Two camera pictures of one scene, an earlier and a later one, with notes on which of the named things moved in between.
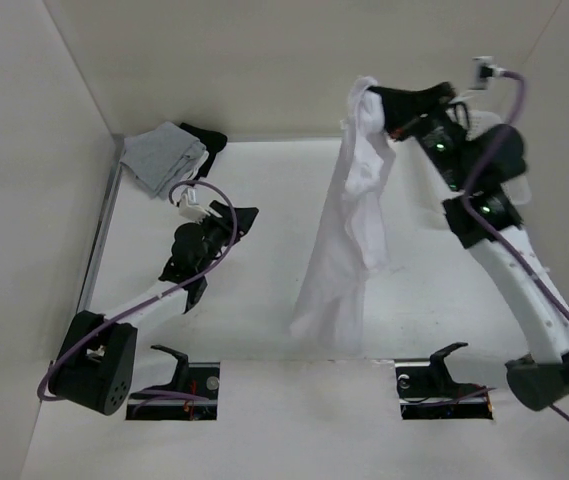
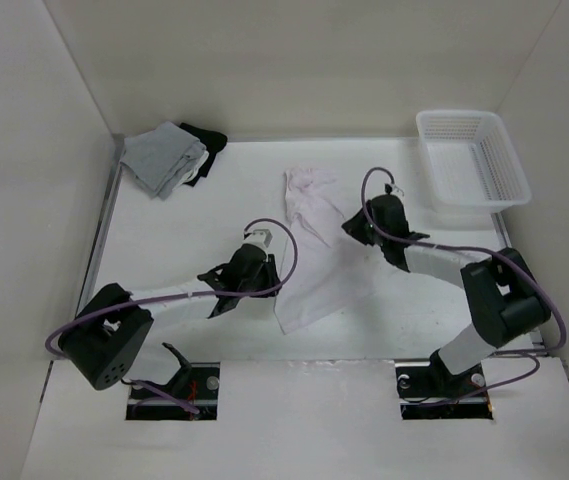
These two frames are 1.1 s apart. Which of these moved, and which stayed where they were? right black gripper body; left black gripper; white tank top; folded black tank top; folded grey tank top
Moved: left black gripper; white tank top; right black gripper body
Stayed: folded grey tank top; folded black tank top
